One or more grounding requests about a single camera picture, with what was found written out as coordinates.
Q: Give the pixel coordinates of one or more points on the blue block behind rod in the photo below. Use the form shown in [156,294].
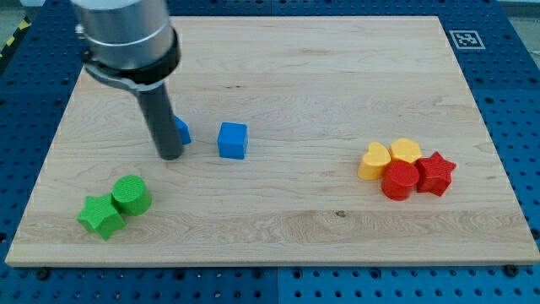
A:
[183,130]

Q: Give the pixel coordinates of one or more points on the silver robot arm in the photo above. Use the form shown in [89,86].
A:
[132,44]

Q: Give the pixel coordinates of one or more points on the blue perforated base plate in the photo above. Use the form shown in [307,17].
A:
[37,79]

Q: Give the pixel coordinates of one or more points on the green cylinder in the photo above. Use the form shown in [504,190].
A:
[131,195]

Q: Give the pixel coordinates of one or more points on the red cylinder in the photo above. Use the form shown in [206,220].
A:
[399,180]

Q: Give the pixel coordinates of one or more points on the yellow heart block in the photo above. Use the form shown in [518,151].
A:
[374,162]
[405,149]

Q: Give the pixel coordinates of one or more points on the yellow heart block left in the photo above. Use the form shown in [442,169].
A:
[374,162]

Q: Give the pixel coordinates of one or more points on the green star block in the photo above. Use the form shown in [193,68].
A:
[99,215]

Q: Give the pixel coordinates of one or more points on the yellow heart block right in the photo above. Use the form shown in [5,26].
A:
[405,149]

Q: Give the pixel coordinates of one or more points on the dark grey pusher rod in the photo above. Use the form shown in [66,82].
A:
[158,113]

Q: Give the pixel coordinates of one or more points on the white fiducial marker tag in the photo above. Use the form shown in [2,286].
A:
[466,40]

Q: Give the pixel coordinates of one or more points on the red star block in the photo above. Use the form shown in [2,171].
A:
[434,174]

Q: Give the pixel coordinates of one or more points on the blue cube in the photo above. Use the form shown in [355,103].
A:
[232,140]

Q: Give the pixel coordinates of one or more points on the wooden board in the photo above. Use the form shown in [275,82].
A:
[313,93]

